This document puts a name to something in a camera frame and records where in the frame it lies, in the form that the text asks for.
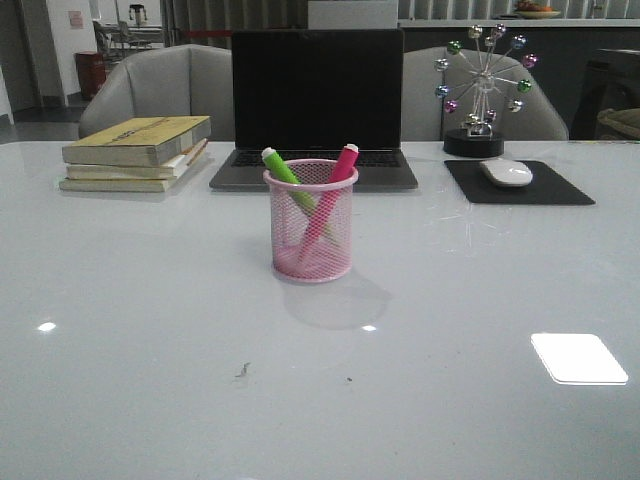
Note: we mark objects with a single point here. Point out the right grey chair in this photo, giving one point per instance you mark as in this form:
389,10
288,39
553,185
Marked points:
529,116

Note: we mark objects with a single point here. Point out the left grey chair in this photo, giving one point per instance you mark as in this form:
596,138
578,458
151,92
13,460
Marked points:
188,79

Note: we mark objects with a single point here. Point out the yellow top book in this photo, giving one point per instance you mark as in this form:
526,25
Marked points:
144,141

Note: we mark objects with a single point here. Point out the beige cushion seat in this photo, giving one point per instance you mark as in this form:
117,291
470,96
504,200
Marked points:
618,124

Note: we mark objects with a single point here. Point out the grey laptop computer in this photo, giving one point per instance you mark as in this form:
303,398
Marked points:
307,93

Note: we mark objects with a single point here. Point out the red trash bin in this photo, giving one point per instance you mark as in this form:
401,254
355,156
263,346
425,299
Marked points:
91,73

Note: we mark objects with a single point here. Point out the green highlighter pen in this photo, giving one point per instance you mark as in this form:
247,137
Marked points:
281,171

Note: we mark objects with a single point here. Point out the black mouse pad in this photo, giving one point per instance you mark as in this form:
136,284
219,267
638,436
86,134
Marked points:
546,188

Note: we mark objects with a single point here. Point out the pink highlighter pen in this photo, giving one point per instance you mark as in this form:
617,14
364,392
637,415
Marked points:
341,172

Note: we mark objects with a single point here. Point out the grey chair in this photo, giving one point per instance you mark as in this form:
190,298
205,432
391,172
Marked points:
188,79
529,116

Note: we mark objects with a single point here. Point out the middle white book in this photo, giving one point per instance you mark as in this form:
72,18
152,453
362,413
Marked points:
172,169

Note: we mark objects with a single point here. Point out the white computer mouse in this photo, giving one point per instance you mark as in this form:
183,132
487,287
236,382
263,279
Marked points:
506,173

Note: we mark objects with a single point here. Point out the pink mesh pen holder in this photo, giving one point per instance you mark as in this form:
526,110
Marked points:
331,255

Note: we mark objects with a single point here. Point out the ferris wheel desk toy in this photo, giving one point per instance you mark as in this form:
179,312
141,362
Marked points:
476,137

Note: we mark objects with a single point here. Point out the bottom book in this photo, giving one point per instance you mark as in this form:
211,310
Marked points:
146,186

